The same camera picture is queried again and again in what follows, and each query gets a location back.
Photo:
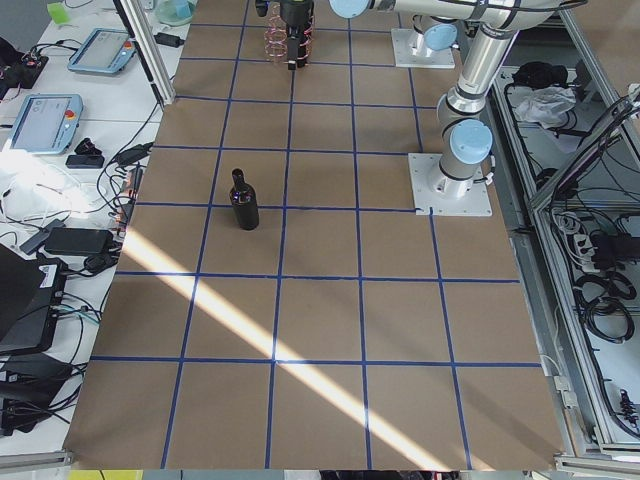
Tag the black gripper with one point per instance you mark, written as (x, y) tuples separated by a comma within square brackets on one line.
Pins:
[(295, 15)]

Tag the black wine bottle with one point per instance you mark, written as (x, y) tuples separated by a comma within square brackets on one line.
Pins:
[(244, 201)]

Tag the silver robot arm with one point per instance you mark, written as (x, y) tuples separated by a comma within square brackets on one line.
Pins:
[(428, 43), (467, 141)]

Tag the blue foam block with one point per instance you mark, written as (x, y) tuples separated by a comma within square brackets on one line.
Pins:
[(182, 8)]

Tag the green glass bowl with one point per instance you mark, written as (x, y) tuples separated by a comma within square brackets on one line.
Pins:
[(165, 14)]

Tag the black power adapter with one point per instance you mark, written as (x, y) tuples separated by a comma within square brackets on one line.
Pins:
[(169, 40)]

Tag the blue teach pendant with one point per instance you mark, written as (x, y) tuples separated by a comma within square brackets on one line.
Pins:
[(104, 52), (46, 124)]

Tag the black laptop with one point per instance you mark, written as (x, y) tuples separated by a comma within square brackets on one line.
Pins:
[(30, 291)]

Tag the copper wire wine basket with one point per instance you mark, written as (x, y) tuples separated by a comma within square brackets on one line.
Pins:
[(275, 36)]

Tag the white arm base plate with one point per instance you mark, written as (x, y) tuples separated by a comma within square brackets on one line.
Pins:
[(436, 194), (431, 49)]

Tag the aluminium frame post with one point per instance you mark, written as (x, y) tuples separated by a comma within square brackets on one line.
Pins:
[(135, 21)]

